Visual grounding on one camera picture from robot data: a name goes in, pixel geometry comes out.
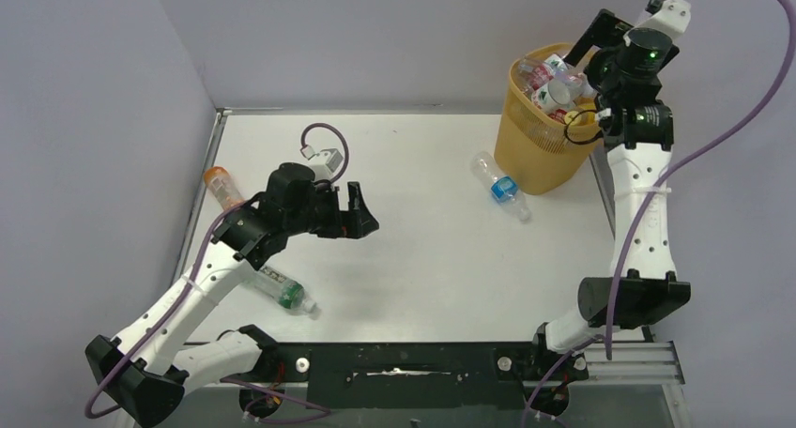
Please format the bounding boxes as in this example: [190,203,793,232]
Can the red label bottle sideways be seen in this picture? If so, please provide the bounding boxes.
[515,53,569,94]

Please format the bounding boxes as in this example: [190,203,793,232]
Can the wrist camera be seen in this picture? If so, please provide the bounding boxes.
[635,0,691,40]
[300,145,344,182]

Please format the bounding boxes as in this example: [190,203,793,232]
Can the small blue label bottle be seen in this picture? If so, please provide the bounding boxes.
[470,151,531,222]

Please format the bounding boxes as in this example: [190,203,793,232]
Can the green label bottle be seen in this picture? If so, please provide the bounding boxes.
[249,266,317,314]

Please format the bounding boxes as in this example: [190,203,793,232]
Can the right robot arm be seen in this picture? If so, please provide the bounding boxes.
[528,0,691,378]

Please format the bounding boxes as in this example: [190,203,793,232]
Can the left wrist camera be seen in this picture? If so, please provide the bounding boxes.
[300,145,344,182]

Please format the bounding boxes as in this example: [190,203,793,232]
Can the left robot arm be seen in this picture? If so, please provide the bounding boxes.
[85,162,379,427]

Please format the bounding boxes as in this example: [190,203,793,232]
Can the orange cap bottle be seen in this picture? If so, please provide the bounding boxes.
[203,166,245,210]

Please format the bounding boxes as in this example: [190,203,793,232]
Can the aluminium frame rail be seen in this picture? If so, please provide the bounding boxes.
[114,344,685,428]

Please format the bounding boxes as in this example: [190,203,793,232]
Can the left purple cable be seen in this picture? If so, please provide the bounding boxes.
[84,122,351,426]

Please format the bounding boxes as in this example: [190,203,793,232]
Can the yellow plastic waste bin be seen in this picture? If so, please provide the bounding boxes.
[494,43,602,195]

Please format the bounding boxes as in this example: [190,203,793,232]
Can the yellow juice bottle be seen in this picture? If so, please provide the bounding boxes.
[562,103,597,127]

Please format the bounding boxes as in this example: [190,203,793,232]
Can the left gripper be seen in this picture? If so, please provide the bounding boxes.
[284,181,377,239]

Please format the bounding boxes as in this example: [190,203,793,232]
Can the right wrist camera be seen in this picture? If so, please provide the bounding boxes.
[635,0,691,40]

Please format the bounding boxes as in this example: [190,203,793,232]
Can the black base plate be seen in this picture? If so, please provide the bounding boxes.
[238,342,589,409]

